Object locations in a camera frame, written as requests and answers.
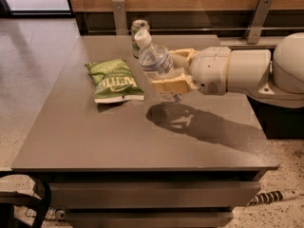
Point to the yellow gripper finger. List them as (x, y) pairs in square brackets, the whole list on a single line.
[(183, 56), (182, 84)]

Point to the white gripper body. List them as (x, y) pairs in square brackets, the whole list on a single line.
[(209, 68)]

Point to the blue plastic water bottle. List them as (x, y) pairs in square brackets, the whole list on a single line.
[(154, 57)]

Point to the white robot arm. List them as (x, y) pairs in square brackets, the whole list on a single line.
[(271, 77)]

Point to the green chip bag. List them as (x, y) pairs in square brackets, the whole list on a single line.
[(114, 81)]

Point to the grey table with drawers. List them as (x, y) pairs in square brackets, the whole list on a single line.
[(142, 164)]

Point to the black chair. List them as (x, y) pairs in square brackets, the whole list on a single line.
[(10, 199)]

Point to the right metal bracket post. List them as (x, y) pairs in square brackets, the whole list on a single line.
[(253, 32)]

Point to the metal bracket post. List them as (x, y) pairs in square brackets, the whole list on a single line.
[(253, 32), (119, 14)]

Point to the left metal bracket post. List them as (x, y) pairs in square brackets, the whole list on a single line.
[(119, 14)]

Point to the horizontal metal rail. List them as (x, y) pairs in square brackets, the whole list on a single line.
[(186, 30)]

